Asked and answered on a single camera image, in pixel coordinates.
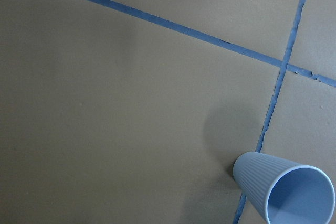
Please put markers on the light blue ribbed cup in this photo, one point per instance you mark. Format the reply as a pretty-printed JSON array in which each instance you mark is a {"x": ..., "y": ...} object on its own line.
[{"x": 284, "y": 191}]

